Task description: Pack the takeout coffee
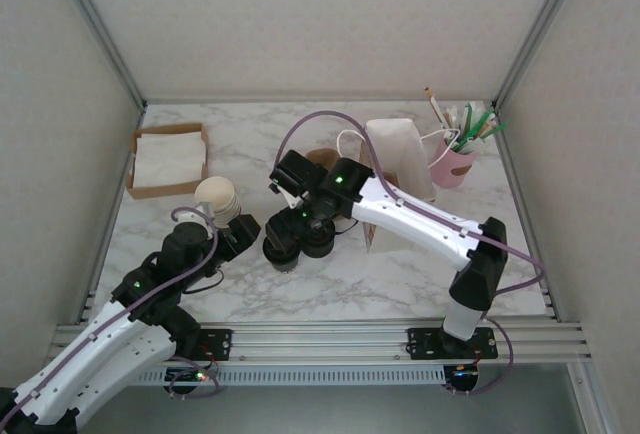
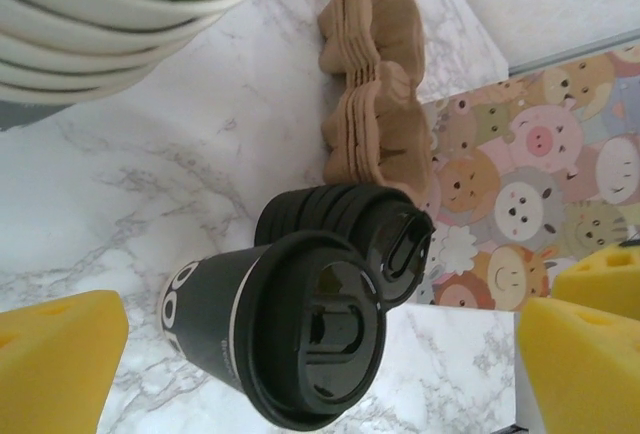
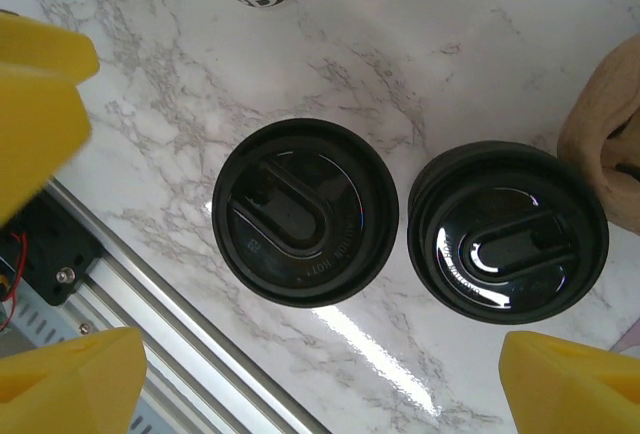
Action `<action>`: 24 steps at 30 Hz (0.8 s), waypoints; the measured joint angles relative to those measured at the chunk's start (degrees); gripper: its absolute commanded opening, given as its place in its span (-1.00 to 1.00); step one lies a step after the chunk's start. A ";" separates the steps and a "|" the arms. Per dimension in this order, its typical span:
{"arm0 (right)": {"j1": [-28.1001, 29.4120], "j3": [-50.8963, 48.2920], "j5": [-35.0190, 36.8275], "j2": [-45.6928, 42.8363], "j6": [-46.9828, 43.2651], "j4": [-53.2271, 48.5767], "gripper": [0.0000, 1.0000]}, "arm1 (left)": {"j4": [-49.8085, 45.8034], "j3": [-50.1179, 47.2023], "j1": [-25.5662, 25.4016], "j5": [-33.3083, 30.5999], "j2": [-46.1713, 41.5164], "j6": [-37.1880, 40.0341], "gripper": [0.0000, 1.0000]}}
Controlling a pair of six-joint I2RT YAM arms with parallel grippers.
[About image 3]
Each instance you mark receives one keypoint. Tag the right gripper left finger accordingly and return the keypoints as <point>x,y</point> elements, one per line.
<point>65,394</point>

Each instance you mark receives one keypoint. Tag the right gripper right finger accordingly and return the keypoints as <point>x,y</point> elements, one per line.
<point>575,394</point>

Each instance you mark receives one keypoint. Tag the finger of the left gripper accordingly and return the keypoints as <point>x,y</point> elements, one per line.
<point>45,44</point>
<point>35,139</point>

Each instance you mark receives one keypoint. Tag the stack of black lids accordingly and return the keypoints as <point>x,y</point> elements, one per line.
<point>507,234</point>

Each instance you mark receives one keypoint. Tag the single black cup lid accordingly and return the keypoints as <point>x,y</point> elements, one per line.
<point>305,214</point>

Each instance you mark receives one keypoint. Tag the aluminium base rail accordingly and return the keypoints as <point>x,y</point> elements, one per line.
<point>150,294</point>

